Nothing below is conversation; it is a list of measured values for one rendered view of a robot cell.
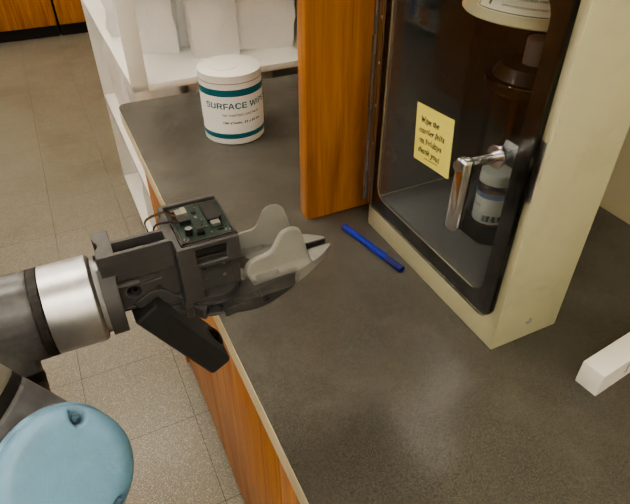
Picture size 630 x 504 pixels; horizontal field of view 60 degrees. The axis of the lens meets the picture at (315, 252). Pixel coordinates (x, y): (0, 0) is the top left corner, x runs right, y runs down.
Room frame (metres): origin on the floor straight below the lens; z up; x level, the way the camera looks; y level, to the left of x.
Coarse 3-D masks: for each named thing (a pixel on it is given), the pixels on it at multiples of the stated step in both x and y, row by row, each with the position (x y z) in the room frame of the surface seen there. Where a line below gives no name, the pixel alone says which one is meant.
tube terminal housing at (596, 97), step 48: (624, 0) 0.50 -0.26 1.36; (576, 48) 0.48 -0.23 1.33; (624, 48) 0.51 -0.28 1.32; (576, 96) 0.49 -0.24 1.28; (624, 96) 0.52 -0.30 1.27; (576, 144) 0.50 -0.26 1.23; (576, 192) 0.51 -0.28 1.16; (528, 240) 0.49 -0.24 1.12; (576, 240) 0.52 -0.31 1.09; (432, 288) 0.60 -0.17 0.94; (528, 288) 0.50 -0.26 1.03; (480, 336) 0.50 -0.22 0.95
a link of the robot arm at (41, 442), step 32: (0, 384) 0.19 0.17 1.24; (32, 384) 0.21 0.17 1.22; (0, 416) 0.18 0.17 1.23; (32, 416) 0.18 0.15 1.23; (64, 416) 0.18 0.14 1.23; (96, 416) 0.18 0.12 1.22; (0, 448) 0.16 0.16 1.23; (32, 448) 0.16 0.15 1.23; (64, 448) 0.17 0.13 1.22; (96, 448) 0.17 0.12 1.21; (128, 448) 0.18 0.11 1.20; (0, 480) 0.15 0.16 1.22; (32, 480) 0.15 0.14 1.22; (64, 480) 0.15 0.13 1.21; (96, 480) 0.16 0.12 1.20; (128, 480) 0.16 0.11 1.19
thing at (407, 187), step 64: (448, 0) 0.63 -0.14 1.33; (512, 0) 0.55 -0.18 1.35; (576, 0) 0.49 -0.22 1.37; (384, 64) 0.74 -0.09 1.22; (448, 64) 0.62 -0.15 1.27; (512, 64) 0.53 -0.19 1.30; (384, 128) 0.73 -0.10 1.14; (512, 128) 0.51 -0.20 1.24; (384, 192) 0.71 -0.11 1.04; (448, 192) 0.58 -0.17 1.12; (512, 192) 0.49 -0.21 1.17; (448, 256) 0.56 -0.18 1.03
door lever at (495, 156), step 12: (468, 156) 0.51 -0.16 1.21; (480, 156) 0.51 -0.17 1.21; (492, 156) 0.52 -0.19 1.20; (504, 156) 0.51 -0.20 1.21; (456, 168) 0.50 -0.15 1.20; (468, 168) 0.50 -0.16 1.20; (456, 180) 0.50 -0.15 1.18; (468, 180) 0.50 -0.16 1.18; (456, 192) 0.50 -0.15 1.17; (468, 192) 0.50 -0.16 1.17; (456, 204) 0.50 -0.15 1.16; (456, 216) 0.50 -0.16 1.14; (456, 228) 0.50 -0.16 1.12
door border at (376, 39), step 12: (384, 0) 0.75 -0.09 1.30; (384, 12) 0.75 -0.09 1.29; (384, 24) 0.74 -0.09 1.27; (372, 36) 0.76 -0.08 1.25; (372, 48) 0.76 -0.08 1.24; (372, 84) 0.76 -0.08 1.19; (372, 96) 0.76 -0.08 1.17; (372, 108) 0.76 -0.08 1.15; (372, 120) 0.76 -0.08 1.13; (372, 132) 0.75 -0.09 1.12; (372, 144) 0.75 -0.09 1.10; (540, 144) 0.49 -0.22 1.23; (372, 156) 0.75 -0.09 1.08; (372, 168) 0.75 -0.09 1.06; (372, 180) 0.74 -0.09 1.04
